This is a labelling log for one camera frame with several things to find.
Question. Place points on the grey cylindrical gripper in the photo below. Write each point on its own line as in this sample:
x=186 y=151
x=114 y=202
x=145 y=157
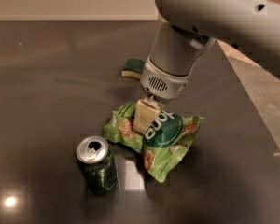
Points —
x=163 y=84

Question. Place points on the green rice chip bag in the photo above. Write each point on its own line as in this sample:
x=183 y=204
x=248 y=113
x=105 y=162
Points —
x=165 y=143

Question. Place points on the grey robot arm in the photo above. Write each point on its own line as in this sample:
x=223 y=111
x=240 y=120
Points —
x=189 y=29

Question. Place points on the green soda can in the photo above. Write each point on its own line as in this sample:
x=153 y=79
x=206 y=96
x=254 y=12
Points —
x=96 y=161

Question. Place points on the green and yellow sponge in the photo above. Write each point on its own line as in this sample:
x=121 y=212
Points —
x=133 y=68

